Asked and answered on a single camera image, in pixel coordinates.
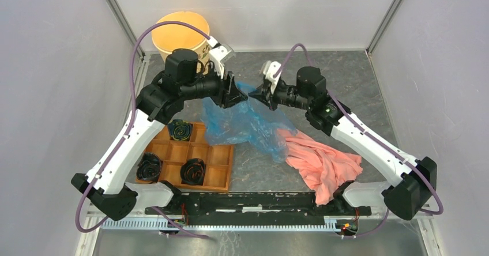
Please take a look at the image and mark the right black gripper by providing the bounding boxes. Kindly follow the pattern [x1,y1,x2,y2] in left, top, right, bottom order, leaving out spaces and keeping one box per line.
[249,76,311,110]

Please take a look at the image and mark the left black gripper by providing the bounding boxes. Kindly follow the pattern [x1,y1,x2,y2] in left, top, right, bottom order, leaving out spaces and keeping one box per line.
[180,61,248,108]

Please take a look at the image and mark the blue plastic trash bag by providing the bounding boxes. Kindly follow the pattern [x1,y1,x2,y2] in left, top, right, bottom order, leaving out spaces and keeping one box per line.
[201,97,297,162]

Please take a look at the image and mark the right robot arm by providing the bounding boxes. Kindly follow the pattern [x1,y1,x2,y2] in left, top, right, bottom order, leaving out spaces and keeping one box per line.
[249,61,444,220]

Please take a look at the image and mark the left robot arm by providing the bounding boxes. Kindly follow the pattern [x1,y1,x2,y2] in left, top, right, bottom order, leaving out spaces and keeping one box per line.
[72,46,247,221]

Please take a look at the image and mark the yellow plastic trash bin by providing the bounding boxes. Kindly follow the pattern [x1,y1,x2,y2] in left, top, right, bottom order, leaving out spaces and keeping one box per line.
[152,11,210,63]

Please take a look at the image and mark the dark coiled roll with yellow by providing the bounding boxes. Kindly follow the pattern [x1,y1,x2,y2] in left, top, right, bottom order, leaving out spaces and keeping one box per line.
[168,119,193,141]

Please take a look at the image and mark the wooden compartment tray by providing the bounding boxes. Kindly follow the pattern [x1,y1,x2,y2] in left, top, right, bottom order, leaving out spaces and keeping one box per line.
[145,122,234,192]

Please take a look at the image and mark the black coiled roll bottom centre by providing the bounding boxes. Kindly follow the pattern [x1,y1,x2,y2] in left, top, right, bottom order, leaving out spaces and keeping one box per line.
[180,158,206,186]

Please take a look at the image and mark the black coiled roll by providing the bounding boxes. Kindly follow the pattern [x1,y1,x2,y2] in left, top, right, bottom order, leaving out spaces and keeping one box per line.
[180,158,206,186]
[136,153,162,182]

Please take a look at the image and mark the pink cloth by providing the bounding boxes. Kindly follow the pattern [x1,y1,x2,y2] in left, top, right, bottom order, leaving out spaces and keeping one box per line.
[277,129,363,206]

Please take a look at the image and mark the black coiled roll bottom left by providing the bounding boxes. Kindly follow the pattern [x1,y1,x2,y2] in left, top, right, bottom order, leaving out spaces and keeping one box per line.
[136,153,162,182]

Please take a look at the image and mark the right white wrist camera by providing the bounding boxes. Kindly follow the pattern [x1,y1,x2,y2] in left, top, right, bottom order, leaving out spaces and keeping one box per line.
[261,61,282,94]

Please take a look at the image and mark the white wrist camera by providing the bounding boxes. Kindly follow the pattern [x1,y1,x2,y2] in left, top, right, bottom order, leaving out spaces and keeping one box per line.
[207,36,235,79]
[261,61,282,94]

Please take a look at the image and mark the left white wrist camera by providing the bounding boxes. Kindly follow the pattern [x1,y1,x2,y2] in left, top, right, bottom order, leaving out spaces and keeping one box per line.
[207,36,235,79]

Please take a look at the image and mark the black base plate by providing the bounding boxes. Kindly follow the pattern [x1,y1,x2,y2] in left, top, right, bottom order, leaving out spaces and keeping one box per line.
[160,192,372,225]

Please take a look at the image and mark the aluminium frame rail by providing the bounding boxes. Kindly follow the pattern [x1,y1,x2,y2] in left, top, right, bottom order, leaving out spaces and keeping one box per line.
[88,192,433,219]

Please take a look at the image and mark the slotted cable duct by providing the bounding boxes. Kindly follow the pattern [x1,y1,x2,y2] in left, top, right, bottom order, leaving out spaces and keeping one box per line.
[100,218,338,232]

